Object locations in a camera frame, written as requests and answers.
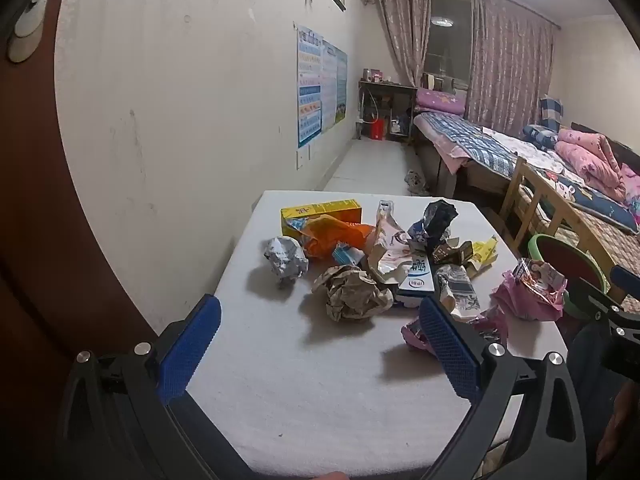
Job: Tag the pink floral quilt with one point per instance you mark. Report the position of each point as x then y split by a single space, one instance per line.
592 157

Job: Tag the pink patterned curtain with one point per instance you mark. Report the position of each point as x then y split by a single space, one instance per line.
405 25
512 65

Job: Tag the blue plaid quilt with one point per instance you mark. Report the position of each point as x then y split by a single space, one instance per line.
465 140

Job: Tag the orange plastic bag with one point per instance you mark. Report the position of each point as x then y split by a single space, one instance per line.
335 237

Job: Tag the yellow cardboard box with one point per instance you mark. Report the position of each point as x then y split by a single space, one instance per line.
320 210

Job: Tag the dark wooden headboard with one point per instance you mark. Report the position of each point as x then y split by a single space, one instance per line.
615 142

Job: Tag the yellow wrapper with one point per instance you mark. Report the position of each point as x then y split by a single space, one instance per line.
484 255

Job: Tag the printed paper cup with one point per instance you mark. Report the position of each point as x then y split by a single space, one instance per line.
457 290

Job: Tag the flat pink wrapper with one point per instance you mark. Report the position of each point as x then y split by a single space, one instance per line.
412 335

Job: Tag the blue white milk carton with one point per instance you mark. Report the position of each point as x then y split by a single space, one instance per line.
417 282

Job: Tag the white round object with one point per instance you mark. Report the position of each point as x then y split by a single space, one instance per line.
25 30

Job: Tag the pink white snack wrapper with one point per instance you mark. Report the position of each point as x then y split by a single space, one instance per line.
387 250

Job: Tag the printed paper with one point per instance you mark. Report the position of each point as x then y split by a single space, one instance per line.
350 292

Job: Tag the small blue white wrapper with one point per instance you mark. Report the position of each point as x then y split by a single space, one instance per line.
347 255

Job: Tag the dark bed base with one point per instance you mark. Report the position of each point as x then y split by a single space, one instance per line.
450 180

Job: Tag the red bucket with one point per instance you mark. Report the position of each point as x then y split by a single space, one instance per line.
377 129

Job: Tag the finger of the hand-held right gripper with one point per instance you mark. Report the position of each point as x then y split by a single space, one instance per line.
590 296
627 279

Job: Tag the silver foil wrapper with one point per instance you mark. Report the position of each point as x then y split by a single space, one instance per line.
285 260

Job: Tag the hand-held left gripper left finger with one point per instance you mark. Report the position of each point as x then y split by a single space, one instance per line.
192 350

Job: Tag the blue plaid pillow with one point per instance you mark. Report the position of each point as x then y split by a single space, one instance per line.
550 112

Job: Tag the navy patterned pillow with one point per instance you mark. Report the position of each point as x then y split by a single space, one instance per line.
540 135

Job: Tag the pair of slippers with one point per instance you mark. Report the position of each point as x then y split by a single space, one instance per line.
415 182

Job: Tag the navy cartoon blanket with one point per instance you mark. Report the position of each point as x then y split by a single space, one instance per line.
585 195

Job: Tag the small dark desk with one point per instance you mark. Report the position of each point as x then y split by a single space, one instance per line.
387 89

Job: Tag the green bordered wall poster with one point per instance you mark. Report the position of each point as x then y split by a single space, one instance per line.
342 85

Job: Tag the window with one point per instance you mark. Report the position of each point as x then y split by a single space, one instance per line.
450 45

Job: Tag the white wall socket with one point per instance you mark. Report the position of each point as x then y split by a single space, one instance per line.
303 158

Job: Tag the crumpled pink wrapper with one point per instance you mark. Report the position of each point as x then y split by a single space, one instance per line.
530 292

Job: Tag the dark blue foil bag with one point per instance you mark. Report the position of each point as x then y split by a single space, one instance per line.
435 220

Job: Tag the pale chart wall poster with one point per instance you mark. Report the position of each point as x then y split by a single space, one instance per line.
330 85

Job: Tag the person's right forearm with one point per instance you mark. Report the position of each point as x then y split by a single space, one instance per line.
622 420

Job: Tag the person's dark clothing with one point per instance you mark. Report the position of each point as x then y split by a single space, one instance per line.
595 400

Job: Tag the folded purple quilt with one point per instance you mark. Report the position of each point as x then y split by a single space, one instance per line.
440 100

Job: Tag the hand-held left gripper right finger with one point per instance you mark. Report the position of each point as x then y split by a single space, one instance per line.
450 355

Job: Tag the dark gold wrapper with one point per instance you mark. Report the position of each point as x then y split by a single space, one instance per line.
452 252

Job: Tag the red bin with green rim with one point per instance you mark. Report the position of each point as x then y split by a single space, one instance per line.
570 260

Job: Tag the wooden bed frame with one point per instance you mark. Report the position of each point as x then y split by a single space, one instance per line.
535 195

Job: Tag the brown wooden door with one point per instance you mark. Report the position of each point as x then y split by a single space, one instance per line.
30 210

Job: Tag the small pink box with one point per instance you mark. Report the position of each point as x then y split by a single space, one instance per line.
374 76

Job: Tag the brown plaid quilt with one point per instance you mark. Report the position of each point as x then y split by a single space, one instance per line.
607 232

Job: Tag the blue bordered wall poster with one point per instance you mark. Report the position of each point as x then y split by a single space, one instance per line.
309 90

